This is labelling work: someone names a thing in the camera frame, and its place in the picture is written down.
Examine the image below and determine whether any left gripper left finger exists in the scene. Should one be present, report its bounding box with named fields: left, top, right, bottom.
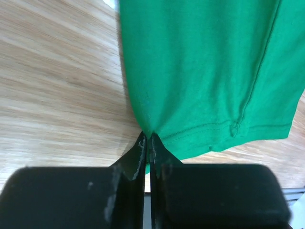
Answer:
left=0, top=134, right=147, bottom=229

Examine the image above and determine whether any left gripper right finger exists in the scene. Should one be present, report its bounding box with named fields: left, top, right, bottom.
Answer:
left=149, top=134, right=291, bottom=229

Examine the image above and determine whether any green t shirt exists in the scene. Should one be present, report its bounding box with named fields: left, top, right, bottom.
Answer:
left=119, top=0, right=305, bottom=160

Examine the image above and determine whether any front aluminium rail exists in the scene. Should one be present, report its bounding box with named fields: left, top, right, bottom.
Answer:
left=282, top=187, right=305, bottom=205

